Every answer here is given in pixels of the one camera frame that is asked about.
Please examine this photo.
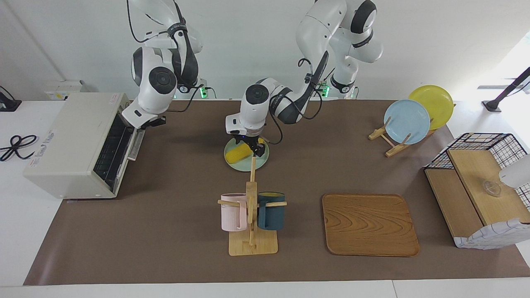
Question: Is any pink mug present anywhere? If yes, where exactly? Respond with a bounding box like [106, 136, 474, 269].
[220, 193, 248, 232]

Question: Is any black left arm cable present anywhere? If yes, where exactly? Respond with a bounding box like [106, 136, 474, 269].
[265, 58, 330, 145]

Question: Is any yellow plate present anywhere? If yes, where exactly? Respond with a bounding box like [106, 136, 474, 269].
[408, 85, 455, 131]

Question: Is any light blue plate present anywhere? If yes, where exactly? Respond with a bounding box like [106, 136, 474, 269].
[383, 99, 431, 145]

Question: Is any wooden mug tree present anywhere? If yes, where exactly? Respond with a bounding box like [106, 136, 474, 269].
[217, 156, 287, 256]

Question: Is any black camera stand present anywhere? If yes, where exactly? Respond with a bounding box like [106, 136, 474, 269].
[482, 66, 530, 113]

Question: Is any wooden plate rack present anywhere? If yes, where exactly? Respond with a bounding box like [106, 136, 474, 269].
[368, 116, 456, 158]

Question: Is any wooden serving tray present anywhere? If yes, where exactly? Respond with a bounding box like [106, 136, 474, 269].
[322, 194, 420, 257]

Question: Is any pale green plate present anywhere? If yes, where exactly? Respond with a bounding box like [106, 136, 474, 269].
[224, 137, 270, 172]

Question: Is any black clamp base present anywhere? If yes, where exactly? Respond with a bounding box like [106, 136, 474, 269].
[0, 86, 22, 112]

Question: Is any white power box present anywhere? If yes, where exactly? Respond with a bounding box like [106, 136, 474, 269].
[45, 80, 89, 101]

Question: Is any dark teal mug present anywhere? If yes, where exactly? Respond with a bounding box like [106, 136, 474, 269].
[257, 192, 286, 231]

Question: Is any white rounded cylinder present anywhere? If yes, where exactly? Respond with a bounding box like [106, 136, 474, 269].
[499, 154, 530, 189]

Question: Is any yellow corn cob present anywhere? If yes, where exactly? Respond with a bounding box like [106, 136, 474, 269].
[226, 143, 259, 164]

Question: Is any cream toaster oven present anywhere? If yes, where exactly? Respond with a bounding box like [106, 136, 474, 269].
[24, 92, 145, 200]

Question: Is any small clear glass cup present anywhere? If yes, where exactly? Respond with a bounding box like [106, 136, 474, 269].
[482, 180, 502, 197]

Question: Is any wire basket with checked cloth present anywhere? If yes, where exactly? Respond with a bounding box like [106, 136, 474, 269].
[424, 132, 530, 250]

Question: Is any brown table mat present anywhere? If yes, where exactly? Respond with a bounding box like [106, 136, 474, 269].
[23, 99, 530, 286]

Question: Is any black coiled cable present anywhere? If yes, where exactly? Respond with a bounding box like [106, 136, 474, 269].
[0, 135, 38, 162]

